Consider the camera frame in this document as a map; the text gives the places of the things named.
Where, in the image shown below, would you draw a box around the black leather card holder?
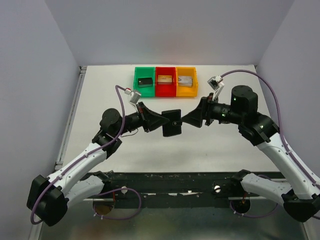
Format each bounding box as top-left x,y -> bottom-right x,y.
161,109 -> 183,137

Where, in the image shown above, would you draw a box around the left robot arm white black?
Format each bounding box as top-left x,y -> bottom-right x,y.
26,102 -> 169,226

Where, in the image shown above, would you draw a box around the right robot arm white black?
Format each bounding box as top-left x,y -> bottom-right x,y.
182,85 -> 320,223

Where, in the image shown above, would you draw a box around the black card in green bin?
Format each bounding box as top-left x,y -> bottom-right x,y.
137,77 -> 153,88

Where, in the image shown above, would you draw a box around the silver cards in yellow bin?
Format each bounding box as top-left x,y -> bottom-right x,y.
178,75 -> 193,87

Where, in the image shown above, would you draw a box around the gold card in red bin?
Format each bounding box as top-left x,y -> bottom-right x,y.
157,75 -> 173,85

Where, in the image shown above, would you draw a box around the yellow plastic bin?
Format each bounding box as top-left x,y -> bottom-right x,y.
176,66 -> 198,98

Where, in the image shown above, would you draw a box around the red plastic bin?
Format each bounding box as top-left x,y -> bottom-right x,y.
155,66 -> 177,98

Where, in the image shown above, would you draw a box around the green plastic bin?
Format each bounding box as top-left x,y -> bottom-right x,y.
133,66 -> 156,98

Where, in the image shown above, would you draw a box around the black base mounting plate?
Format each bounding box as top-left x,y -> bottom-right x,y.
51,171 -> 292,210

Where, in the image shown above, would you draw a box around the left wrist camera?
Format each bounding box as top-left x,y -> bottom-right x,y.
124,88 -> 142,108

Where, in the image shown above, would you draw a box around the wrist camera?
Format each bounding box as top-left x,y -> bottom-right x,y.
207,75 -> 225,100
124,88 -> 142,108

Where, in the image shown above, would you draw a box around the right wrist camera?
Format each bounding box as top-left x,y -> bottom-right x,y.
207,75 -> 225,100

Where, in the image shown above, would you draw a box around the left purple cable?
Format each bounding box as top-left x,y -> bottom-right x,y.
30,84 -> 142,225

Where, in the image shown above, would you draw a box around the aluminium rail front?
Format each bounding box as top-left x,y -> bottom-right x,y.
82,177 -> 305,201

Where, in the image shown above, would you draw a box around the aluminium rail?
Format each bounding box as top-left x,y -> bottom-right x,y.
54,66 -> 87,171
82,177 -> 305,201

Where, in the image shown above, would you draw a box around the aluminium rail left side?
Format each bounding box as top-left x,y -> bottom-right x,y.
54,66 -> 87,171

